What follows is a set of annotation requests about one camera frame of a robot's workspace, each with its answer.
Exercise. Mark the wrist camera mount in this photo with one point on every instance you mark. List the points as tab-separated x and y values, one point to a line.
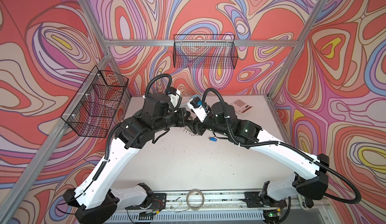
175	97
196	106

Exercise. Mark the black wire basket left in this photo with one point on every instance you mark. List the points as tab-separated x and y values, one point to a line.
97	103

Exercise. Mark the blue tagged key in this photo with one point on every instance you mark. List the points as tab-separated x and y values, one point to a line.
212	139

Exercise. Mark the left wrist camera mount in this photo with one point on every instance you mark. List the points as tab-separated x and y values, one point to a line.
175	97

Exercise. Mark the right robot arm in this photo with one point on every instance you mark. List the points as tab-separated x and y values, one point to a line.
308	179

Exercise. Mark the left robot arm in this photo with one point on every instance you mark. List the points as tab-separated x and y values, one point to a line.
95	201

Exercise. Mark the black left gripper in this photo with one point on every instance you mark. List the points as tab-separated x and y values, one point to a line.
180	113

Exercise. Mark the light blue spatula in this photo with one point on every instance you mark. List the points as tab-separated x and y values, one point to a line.
196	95

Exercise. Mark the black wire basket back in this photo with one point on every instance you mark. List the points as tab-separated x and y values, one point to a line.
204	51

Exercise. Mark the black wire basket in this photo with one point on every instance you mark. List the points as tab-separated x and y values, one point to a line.
97	103
204	51

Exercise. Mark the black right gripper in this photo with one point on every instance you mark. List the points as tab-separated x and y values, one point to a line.
198	126

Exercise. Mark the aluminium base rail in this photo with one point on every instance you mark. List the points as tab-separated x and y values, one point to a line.
226	207

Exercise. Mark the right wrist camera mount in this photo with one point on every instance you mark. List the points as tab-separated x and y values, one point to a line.
196	106

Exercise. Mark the aluminium frame post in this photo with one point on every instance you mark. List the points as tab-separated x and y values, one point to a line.
107	60

